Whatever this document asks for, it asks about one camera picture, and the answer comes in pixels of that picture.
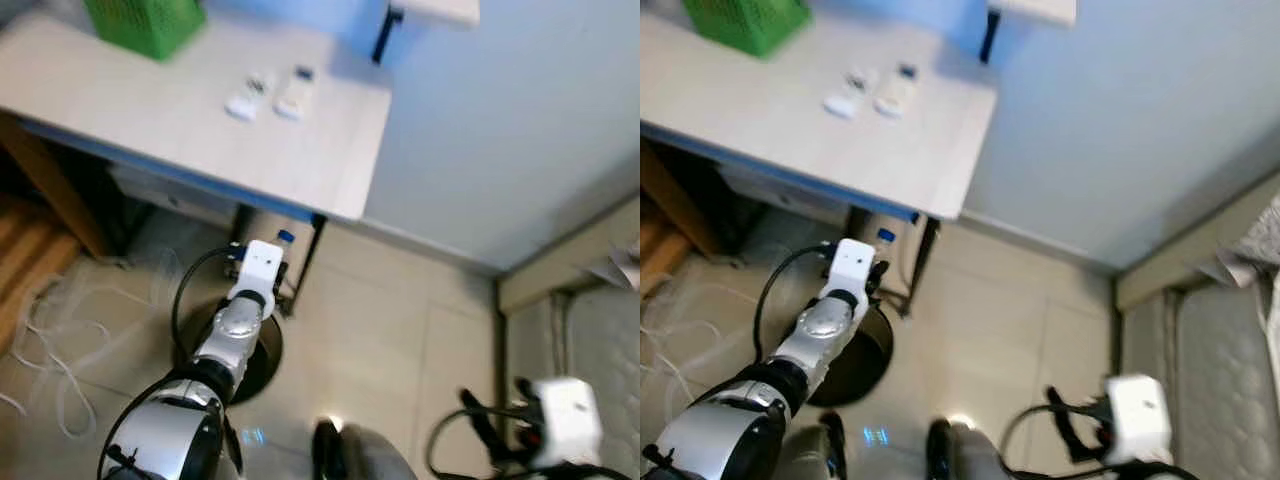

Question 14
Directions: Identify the grey left robot leg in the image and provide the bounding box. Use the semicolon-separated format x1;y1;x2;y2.
780;412;851;480

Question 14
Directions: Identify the small white desk item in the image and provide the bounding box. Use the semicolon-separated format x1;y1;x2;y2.
823;70;876;121
225;72;276;123

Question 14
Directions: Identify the white desk with black legs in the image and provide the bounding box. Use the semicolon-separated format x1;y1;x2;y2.
0;10;393;316
640;10;1001;319

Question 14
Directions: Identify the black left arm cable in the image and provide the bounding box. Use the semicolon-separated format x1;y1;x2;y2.
752;243;836;376
170;244;246;376

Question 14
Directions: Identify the black round floor base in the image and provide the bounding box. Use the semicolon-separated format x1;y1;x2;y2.
800;305;894;408
175;300;284;406

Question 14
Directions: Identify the brown wooden furniture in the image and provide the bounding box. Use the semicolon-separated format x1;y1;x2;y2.
0;110;111;351
640;140;701;301

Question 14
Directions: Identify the white quilted mattress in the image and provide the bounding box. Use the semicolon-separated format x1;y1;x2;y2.
1120;285;1280;480
505;280;641;480

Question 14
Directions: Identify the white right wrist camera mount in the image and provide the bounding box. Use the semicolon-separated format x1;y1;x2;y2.
530;377;604;468
1105;374;1173;466

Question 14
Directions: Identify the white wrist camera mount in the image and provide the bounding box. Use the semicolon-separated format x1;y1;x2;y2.
530;377;604;468
830;238;878;301
232;240;286;301
1105;374;1173;466

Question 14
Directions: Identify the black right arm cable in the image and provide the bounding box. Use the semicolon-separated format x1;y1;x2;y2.
427;405;531;480
998;403;1111;480

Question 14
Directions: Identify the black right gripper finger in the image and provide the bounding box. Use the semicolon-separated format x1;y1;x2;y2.
460;388;501;456
1045;386;1086;459

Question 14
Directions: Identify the grey robot leg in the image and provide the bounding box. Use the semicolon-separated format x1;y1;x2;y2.
925;418;1013;480
780;412;851;480
312;418;421;480

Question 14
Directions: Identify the grey right robot leg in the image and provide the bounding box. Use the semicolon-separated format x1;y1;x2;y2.
312;418;421;480
925;418;1013;480

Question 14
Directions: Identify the green plastic mesh basket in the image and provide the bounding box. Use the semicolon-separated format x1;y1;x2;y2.
82;0;208;61
683;0;813;59

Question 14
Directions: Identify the white tangled floor cable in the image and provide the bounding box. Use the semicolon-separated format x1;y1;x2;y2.
640;270;761;421
0;250;181;441

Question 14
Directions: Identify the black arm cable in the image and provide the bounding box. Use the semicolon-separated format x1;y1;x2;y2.
998;403;1111;480
427;405;531;480
170;244;246;376
752;243;836;376

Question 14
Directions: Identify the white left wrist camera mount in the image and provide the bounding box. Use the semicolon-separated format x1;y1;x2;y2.
232;240;286;301
830;238;878;301

